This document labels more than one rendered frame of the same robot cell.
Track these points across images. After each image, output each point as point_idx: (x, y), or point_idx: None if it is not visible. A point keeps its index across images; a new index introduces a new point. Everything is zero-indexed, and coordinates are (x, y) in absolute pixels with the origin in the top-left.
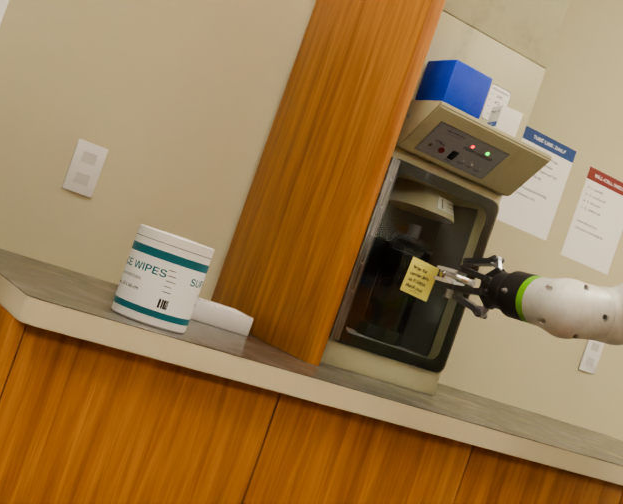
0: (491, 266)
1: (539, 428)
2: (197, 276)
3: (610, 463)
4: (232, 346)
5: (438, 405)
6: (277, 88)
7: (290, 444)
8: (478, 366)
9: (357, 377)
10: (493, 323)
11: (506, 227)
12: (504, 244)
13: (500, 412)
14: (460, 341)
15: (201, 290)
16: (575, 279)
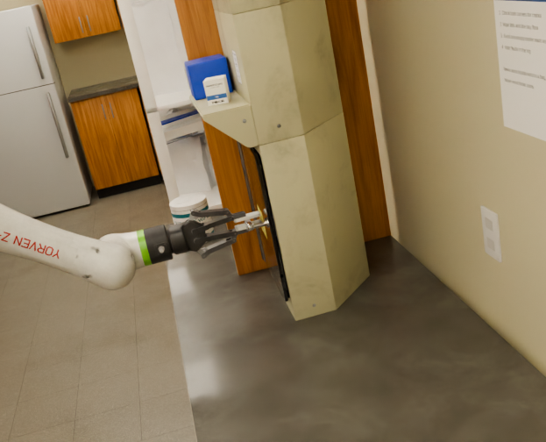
0: (204, 217)
1: (317, 388)
2: (175, 219)
3: (192, 409)
4: (200, 255)
5: (225, 318)
6: (370, 52)
7: None
8: None
9: (245, 288)
10: None
11: (519, 136)
12: (524, 161)
13: (361, 367)
14: (526, 294)
15: (393, 215)
16: (107, 235)
